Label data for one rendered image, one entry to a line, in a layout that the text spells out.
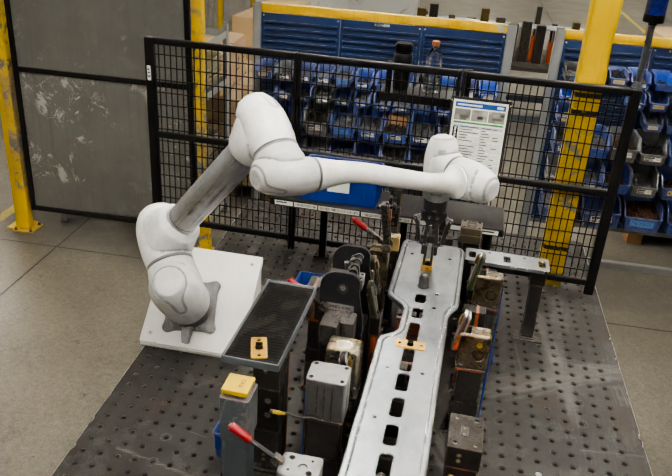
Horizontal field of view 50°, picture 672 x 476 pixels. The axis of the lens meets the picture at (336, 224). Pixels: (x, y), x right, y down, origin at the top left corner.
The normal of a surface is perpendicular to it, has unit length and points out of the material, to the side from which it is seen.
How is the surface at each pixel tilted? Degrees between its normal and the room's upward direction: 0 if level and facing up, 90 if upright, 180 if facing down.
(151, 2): 90
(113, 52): 92
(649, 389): 0
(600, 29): 93
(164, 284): 48
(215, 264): 43
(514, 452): 0
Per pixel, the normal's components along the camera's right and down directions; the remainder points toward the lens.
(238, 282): -0.09, -0.38
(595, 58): -0.15, 0.36
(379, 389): 0.06, -0.90
